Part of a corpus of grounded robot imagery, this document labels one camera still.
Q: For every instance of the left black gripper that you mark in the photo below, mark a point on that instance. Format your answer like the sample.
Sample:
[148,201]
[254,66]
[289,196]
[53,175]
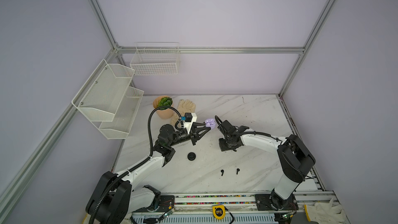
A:
[193,134]

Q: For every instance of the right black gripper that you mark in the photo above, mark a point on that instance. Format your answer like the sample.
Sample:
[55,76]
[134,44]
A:
[223,148]

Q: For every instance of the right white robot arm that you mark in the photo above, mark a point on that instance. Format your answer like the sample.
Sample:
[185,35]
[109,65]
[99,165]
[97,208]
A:
[295,158]

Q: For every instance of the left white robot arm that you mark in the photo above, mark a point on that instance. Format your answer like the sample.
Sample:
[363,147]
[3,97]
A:
[116,194]

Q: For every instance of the beige work glove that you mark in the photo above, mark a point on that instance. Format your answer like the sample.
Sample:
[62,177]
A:
[184,106]

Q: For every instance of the peach pot with succulent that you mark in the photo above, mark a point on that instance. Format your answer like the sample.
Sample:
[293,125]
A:
[162,102]

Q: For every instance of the yellow tape measure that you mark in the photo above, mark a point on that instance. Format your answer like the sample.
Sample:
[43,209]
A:
[219,211]

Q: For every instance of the white mesh two-tier shelf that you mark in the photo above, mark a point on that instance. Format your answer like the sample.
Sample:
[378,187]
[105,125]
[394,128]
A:
[109,101]

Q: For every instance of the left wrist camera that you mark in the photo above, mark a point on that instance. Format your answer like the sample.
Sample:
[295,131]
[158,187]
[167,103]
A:
[188,120]

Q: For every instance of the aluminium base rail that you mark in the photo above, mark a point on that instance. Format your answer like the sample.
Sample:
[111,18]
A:
[241,208]

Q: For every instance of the white wire basket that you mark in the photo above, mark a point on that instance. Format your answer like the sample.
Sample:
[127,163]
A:
[156,58]

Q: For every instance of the white glove right of rail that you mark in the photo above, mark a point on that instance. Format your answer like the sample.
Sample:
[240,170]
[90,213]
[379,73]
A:
[325,213]

